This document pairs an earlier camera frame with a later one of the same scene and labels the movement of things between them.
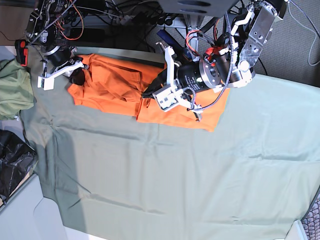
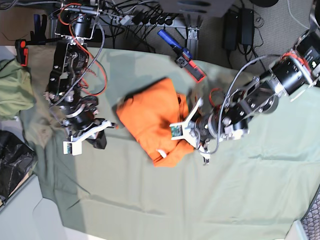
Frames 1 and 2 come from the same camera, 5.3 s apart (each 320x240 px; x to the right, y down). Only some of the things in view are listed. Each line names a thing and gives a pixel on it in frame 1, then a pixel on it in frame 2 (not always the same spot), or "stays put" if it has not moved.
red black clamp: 22,52 stays put
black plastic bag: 17,157 stays put
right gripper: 76,77 → 88,127
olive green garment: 16,89 stays put
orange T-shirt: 118,84 → 148,113
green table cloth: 108,176 stays put
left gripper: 160,80 → 198,135
